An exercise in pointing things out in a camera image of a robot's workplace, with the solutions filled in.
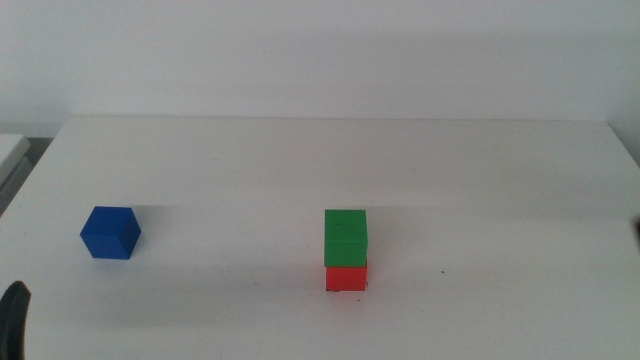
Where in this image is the blue cube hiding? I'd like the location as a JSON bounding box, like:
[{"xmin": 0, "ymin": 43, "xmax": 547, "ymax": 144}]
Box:
[{"xmin": 79, "ymin": 205, "xmax": 142, "ymax": 261}]

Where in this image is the green cube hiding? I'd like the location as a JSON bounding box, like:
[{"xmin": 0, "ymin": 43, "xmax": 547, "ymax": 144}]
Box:
[{"xmin": 323, "ymin": 208, "xmax": 369, "ymax": 268}]

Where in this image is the red cube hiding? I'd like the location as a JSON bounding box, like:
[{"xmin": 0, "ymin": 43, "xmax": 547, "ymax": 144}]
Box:
[{"xmin": 325, "ymin": 264, "xmax": 369, "ymax": 293}]

